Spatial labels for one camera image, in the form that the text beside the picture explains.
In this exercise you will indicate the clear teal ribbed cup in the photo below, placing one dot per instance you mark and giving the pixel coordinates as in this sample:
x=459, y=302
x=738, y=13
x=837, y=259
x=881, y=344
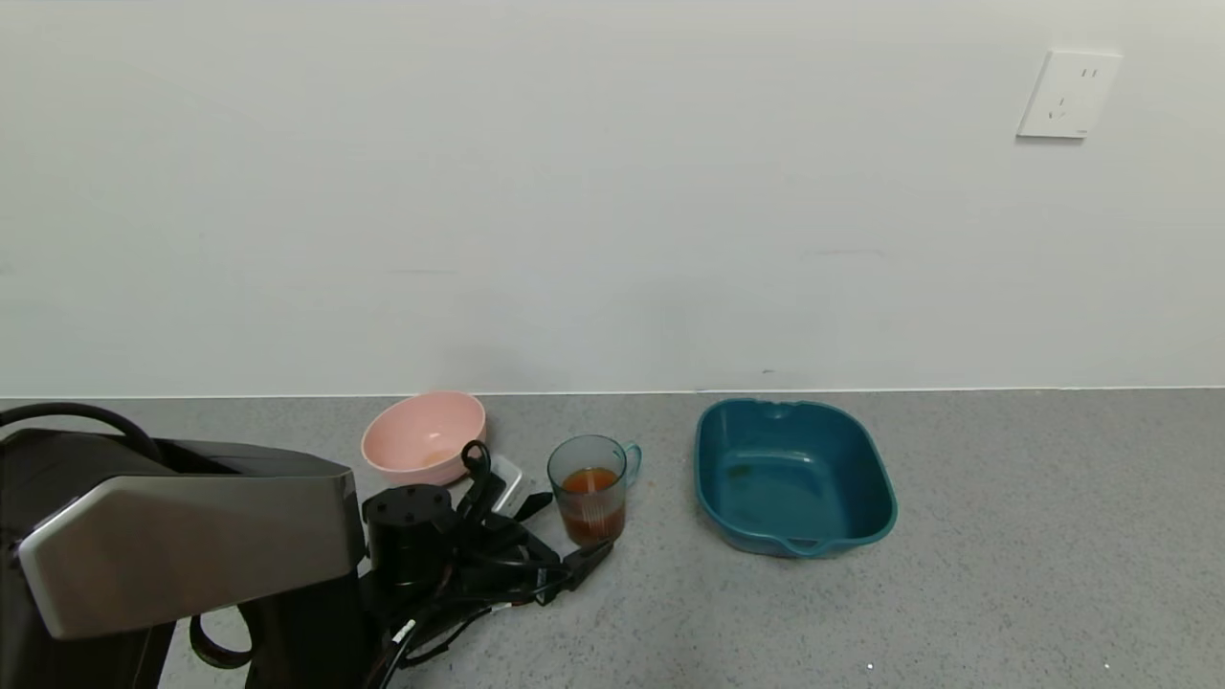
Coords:
x=598, y=459

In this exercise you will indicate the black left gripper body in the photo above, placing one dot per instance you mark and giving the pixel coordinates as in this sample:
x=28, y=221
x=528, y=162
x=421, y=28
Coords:
x=507, y=560

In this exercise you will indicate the reddish brown liquid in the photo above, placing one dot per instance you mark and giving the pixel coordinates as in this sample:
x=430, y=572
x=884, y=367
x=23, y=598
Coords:
x=593, y=512

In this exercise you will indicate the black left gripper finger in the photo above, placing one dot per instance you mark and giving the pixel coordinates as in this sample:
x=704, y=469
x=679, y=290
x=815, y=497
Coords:
x=586, y=563
x=532, y=508

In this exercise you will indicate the teal plastic basin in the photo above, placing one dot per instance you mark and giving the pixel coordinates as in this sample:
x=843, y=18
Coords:
x=794, y=478

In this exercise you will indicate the white wall power outlet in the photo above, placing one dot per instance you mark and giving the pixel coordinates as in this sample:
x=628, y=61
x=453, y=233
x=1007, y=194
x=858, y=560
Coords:
x=1068, y=94

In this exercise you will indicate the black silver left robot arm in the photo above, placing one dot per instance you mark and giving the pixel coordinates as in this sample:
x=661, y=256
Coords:
x=191, y=536

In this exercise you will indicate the pink plastic bowl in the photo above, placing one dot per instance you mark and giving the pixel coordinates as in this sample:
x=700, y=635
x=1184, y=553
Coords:
x=416, y=435

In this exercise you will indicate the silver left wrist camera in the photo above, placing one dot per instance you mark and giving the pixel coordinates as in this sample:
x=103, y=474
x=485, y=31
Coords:
x=507, y=483

